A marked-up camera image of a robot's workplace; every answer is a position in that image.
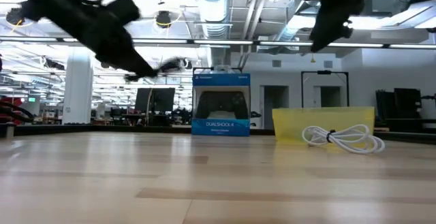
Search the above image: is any black metal stand frame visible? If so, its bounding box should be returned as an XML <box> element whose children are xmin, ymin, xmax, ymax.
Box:
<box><xmin>300</xmin><ymin>69</ymin><xmax>350</xmax><ymax>109</ymax></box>

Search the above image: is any black metal table frame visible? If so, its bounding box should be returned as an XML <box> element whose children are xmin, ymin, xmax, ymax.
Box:
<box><xmin>0</xmin><ymin>123</ymin><xmax>436</xmax><ymax>146</ymax></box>

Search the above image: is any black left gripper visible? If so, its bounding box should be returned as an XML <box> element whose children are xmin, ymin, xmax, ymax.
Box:
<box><xmin>20</xmin><ymin>0</ymin><xmax>159</xmax><ymax>79</ymax></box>

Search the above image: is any dark background monitor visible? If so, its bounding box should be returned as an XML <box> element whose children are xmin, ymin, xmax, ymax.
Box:
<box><xmin>134</xmin><ymin>87</ymin><xmax>176</xmax><ymax>114</ymax></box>

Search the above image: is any silver ceiling air duct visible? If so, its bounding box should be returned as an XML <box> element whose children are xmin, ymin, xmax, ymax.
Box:
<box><xmin>194</xmin><ymin>0</ymin><xmax>234</xmax><ymax>42</ymax></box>

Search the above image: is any yellow translucent plastic bin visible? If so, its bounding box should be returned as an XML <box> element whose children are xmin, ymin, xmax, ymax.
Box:
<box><xmin>271</xmin><ymin>106</ymin><xmax>376</xmax><ymax>144</ymax></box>

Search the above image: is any blue game controller box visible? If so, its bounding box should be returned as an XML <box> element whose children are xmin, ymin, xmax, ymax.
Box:
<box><xmin>191</xmin><ymin>72</ymin><xmax>252</xmax><ymax>138</ymax></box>

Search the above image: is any black stacked equipment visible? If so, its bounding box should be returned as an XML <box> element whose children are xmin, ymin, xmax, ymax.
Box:
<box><xmin>375</xmin><ymin>87</ymin><xmax>436</xmax><ymax>121</ymax></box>

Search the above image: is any white round column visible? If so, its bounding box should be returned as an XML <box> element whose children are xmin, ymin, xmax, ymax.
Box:
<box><xmin>62</xmin><ymin>48</ymin><xmax>94</xmax><ymax>125</ymax></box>

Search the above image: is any black ceiling-mounted device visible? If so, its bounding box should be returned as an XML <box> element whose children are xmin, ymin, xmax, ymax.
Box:
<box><xmin>155</xmin><ymin>10</ymin><xmax>172</xmax><ymax>28</ymax></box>

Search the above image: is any white USB-C cable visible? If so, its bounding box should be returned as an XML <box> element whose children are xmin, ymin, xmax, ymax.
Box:
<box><xmin>301</xmin><ymin>124</ymin><xmax>386</xmax><ymax>155</ymax></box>

